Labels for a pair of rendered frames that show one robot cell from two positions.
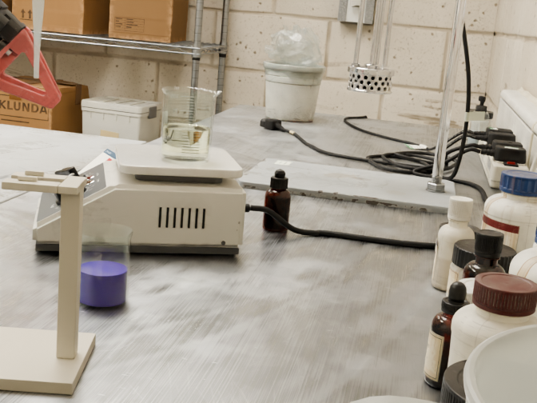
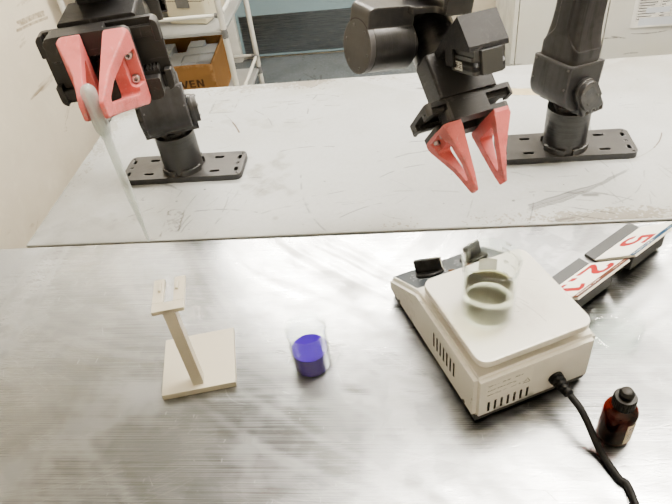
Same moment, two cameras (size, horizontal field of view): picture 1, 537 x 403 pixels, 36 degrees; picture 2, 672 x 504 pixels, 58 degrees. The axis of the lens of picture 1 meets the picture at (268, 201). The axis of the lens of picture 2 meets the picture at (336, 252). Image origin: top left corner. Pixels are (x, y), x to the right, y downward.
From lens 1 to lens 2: 0.78 m
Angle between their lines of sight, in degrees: 81
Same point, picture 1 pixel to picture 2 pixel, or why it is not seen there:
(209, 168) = (464, 337)
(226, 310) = (324, 444)
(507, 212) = not seen: outside the picture
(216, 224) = (460, 383)
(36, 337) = (220, 357)
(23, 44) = (446, 135)
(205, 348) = (245, 448)
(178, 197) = (441, 338)
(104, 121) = not seen: outside the picture
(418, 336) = not seen: outside the picture
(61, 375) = (170, 387)
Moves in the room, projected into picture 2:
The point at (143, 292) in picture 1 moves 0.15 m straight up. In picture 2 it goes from (341, 381) to (325, 280)
